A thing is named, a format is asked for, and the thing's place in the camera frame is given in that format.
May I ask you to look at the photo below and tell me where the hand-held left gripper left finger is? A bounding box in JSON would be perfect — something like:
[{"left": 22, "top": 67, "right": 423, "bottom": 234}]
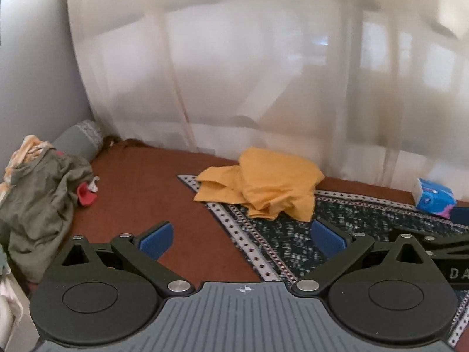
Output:
[{"left": 60, "top": 221, "right": 196, "bottom": 296}]

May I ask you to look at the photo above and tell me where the white fabric pile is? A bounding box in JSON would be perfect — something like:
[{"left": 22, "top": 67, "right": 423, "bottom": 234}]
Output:
[{"left": 0, "top": 275, "right": 30, "bottom": 352}]

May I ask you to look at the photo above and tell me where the olive green garment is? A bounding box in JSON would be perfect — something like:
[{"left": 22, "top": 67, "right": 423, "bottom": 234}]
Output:
[{"left": 0, "top": 150, "right": 94, "bottom": 283}]

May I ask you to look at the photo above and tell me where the yellow and white patterned cloth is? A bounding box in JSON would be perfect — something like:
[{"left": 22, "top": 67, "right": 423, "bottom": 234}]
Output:
[{"left": 0, "top": 136, "right": 52, "bottom": 199}]

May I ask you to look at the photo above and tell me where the yellow garment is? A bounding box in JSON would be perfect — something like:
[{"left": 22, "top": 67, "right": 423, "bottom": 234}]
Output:
[{"left": 193, "top": 147, "right": 326, "bottom": 222}]

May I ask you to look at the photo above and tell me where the white sheer curtain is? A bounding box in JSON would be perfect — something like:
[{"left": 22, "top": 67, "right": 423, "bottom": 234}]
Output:
[{"left": 66, "top": 0, "right": 469, "bottom": 206}]

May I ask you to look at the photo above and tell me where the red cloth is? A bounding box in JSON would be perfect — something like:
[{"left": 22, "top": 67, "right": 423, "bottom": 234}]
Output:
[{"left": 76, "top": 182, "right": 98, "bottom": 207}]

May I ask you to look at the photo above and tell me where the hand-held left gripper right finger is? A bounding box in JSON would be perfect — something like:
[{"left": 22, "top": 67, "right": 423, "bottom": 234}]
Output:
[{"left": 292, "top": 218, "right": 435, "bottom": 297}]

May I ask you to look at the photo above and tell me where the grey bolster pillow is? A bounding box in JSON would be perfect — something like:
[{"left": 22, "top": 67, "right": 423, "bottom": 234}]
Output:
[{"left": 53, "top": 119, "right": 105, "bottom": 162}]

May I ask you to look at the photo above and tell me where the dark blue patterned rug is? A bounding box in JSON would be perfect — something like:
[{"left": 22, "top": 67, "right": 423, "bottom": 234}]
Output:
[{"left": 178, "top": 174, "right": 469, "bottom": 349}]

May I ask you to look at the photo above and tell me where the blue tissue pack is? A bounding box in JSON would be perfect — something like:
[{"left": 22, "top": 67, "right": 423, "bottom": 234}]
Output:
[{"left": 410, "top": 177, "right": 457, "bottom": 220}]

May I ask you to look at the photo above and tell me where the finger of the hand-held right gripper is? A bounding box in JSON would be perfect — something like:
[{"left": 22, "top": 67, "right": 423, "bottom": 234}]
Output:
[
  {"left": 451, "top": 207, "right": 469, "bottom": 227},
  {"left": 389, "top": 227, "right": 469, "bottom": 254}
]

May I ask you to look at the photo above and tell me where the brown bed sheet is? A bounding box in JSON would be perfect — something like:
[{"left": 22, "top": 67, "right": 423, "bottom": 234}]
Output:
[{"left": 27, "top": 143, "right": 469, "bottom": 294}]

